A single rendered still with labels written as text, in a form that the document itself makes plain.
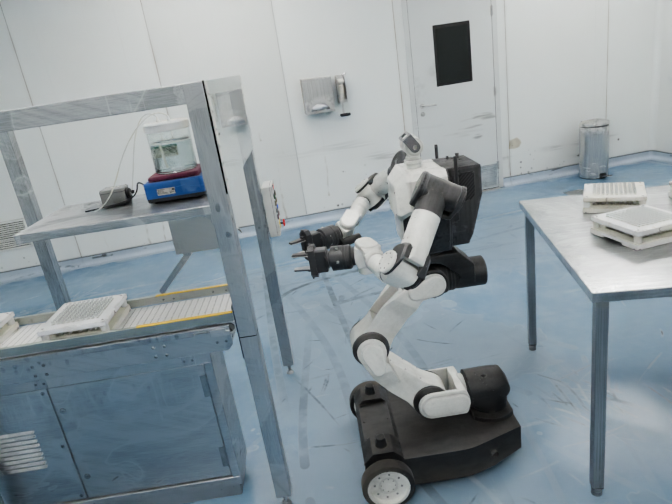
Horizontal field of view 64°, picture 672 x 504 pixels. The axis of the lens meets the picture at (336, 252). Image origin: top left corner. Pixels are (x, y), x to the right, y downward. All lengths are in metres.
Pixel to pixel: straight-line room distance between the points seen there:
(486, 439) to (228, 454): 1.01
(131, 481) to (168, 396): 0.43
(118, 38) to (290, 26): 1.60
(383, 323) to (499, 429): 0.63
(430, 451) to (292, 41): 4.34
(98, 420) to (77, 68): 4.05
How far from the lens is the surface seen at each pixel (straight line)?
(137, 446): 2.37
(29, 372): 2.25
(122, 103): 1.76
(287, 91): 5.65
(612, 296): 1.88
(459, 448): 2.23
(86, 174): 5.88
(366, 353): 2.06
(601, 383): 2.05
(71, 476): 2.53
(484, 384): 2.29
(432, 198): 1.69
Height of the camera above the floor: 1.62
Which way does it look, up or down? 19 degrees down
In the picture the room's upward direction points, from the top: 9 degrees counter-clockwise
